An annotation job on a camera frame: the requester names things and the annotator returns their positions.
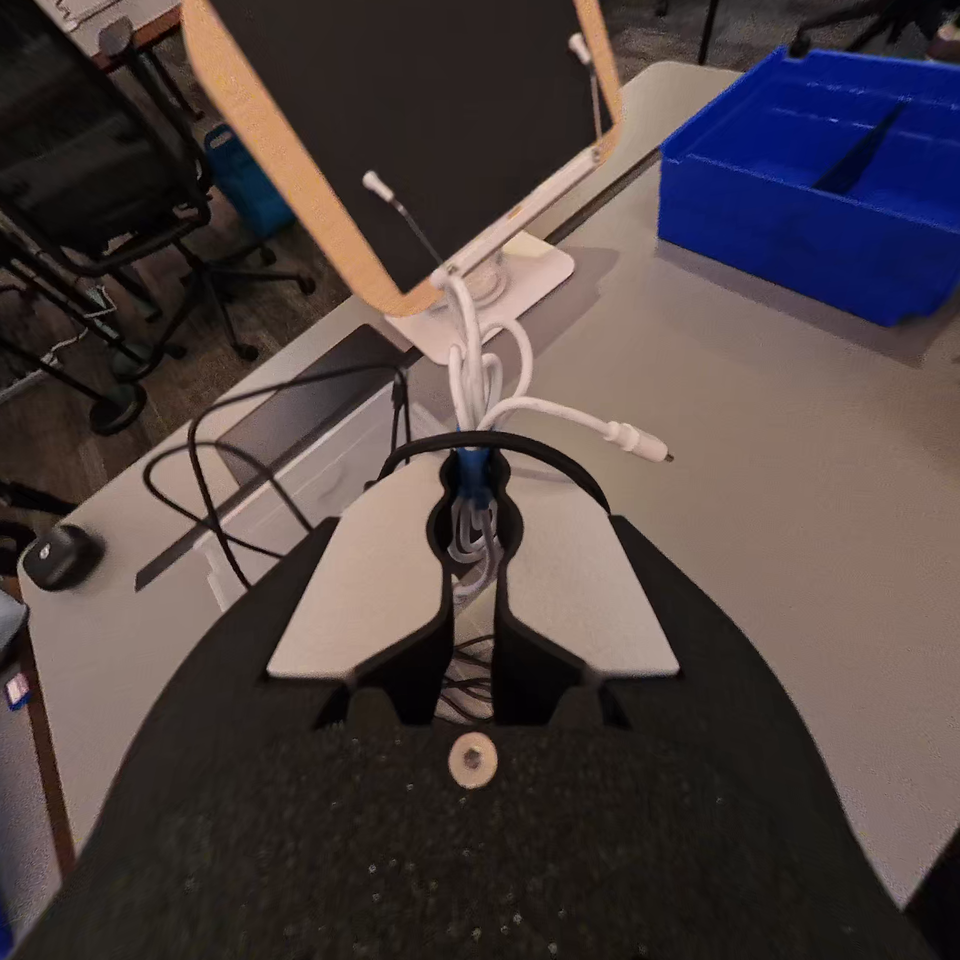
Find thick black hub cable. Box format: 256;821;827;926
142;363;412;590

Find clear plastic bin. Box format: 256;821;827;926
193;393;466;612

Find thin black cable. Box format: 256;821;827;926
438;636;496;723

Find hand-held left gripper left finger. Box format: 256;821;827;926
266;459;457;725

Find black round device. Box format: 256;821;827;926
18;523;106;592

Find blue plastic bin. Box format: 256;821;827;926
658;46;960;329

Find black tablet tan frame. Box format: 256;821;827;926
182;0;625;316

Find dark desk cable cover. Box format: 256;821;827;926
135;324;421;594

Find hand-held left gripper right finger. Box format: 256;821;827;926
491;453;680;725

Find brown-edged grey desk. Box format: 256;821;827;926
0;592;76;939

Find black bin divider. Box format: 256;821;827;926
812;101;910;198

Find black mesh office chair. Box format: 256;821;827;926
0;0;316;436

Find white cable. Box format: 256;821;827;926
442;273;676;605

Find blue bag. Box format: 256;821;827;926
204;123;295;237

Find black cable thick plug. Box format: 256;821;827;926
375;431;612;519

